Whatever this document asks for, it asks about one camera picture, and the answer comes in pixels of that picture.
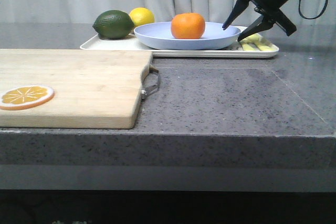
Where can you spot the yellow lemon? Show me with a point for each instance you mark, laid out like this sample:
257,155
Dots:
141,16

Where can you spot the wooden cutting board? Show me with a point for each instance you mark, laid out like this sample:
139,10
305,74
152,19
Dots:
93,89

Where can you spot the orange mandarin fruit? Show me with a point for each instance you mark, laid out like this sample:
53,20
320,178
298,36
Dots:
188,26

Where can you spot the light blue plate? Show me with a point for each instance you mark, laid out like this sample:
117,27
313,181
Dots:
159,36

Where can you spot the orange slice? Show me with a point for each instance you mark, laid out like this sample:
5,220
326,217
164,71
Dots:
26,97

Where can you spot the green lime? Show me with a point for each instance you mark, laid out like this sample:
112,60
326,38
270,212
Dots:
113,24

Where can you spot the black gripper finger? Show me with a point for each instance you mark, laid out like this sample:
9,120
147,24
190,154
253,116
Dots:
238,8
262,23

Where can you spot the metal cutting board handle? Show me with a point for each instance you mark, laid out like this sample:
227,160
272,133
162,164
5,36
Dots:
147,90

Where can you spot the cream rectangular tray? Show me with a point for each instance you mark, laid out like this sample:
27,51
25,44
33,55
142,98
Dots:
131,42

